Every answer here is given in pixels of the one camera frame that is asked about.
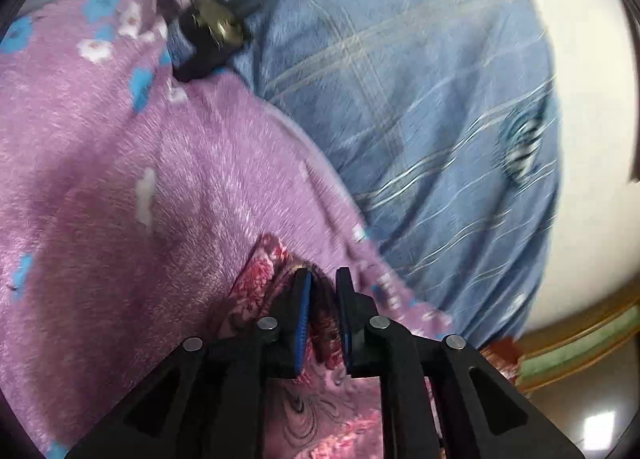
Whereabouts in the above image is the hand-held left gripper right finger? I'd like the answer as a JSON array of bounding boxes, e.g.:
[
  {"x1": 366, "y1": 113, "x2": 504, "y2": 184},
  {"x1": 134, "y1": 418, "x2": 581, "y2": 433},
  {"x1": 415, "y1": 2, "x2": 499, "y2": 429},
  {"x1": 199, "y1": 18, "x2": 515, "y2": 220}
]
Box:
[{"x1": 335, "y1": 266, "x2": 586, "y2": 459}]

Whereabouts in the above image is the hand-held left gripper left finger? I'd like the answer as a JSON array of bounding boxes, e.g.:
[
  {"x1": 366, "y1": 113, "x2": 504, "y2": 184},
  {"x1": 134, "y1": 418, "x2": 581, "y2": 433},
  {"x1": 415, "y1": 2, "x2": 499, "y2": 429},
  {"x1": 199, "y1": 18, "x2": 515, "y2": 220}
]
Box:
[{"x1": 65, "y1": 268, "x2": 314, "y2": 459}]

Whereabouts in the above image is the maroon floral garment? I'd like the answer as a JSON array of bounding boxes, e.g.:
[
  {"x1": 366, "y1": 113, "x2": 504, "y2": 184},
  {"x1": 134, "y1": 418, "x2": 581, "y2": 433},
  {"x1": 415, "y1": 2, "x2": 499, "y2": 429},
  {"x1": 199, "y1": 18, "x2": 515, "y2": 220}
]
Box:
[{"x1": 210, "y1": 233, "x2": 451, "y2": 459}]

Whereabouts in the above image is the purple floral blanket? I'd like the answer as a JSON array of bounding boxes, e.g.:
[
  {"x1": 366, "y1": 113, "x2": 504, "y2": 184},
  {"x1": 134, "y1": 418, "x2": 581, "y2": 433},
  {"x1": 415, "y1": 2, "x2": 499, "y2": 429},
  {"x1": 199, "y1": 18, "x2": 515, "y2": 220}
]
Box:
[{"x1": 0, "y1": 0, "x2": 456, "y2": 459}]

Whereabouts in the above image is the blue plaid quilt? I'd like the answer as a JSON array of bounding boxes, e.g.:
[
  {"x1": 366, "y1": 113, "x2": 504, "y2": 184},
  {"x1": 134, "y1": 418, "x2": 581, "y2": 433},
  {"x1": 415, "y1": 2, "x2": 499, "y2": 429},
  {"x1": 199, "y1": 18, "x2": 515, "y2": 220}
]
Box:
[{"x1": 165, "y1": 0, "x2": 565, "y2": 355}]

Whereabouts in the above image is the dark round object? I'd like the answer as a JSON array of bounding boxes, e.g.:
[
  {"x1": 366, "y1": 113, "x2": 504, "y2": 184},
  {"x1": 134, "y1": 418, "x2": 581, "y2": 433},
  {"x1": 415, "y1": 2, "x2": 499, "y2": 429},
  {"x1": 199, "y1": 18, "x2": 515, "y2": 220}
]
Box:
[{"x1": 167, "y1": 0, "x2": 251, "y2": 84}]

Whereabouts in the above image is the wooden door frame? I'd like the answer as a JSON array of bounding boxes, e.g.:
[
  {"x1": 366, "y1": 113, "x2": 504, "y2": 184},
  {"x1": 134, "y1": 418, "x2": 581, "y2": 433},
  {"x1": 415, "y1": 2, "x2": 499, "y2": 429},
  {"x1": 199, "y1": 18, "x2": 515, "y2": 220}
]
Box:
[{"x1": 515, "y1": 284, "x2": 640, "y2": 395}]

